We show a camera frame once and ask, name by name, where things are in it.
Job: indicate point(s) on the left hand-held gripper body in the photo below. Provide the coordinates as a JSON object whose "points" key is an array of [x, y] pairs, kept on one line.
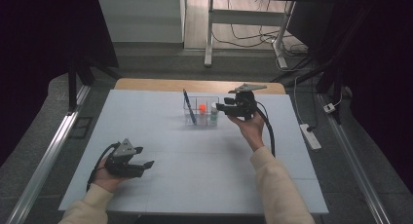
{"points": [[121, 164]]}

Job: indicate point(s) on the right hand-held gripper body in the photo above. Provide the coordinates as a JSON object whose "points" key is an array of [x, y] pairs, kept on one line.
{"points": [[245, 105]]}

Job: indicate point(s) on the white green glue stick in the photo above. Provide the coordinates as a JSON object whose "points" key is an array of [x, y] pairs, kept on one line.
{"points": [[214, 115]]}

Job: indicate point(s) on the orange highlighter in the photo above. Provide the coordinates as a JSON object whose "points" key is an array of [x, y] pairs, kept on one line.
{"points": [[202, 109]]}

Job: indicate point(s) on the clear plastic pen holder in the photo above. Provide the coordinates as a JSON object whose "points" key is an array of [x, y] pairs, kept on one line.
{"points": [[195, 102]]}

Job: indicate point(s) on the blue pen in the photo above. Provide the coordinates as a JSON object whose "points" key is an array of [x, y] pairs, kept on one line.
{"points": [[189, 107]]}

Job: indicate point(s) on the person's left hand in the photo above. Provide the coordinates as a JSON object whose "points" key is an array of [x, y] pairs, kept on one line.
{"points": [[107, 181]]}

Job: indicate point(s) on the person's right hand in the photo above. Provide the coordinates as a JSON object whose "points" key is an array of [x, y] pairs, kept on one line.
{"points": [[253, 131]]}

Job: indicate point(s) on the pale blue table mat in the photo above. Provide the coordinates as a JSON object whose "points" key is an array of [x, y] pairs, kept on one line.
{"points": [[168, 142]]}

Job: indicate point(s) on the dark floor hatch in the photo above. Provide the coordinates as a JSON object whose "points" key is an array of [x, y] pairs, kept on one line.
{"points": [[81, 128]]}

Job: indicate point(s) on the white power strip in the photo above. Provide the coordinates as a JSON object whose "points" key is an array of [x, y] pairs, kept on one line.
{"points": [[311, 137]]}

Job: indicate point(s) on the small white adapter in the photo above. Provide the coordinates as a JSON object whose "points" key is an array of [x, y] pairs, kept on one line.
{"points": [[329, 108]]}

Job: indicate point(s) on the black metal stand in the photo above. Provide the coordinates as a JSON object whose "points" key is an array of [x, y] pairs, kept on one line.
{"points": [[72, 87], [334, 81]]}

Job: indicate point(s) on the white panel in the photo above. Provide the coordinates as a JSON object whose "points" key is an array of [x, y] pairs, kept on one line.
{"points": [[139, 19]]}

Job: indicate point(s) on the dark curtain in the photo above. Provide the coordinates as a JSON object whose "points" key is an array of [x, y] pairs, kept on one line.
{"points": [[39, 55], [380, 71]]}

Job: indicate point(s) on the aluminium rail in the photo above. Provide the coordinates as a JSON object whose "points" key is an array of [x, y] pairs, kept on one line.
{"points": [[48, 159], [354, 168]]}

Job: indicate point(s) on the white metal desk frame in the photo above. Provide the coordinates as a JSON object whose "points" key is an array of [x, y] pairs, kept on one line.
{"points": [[246, 17]]}

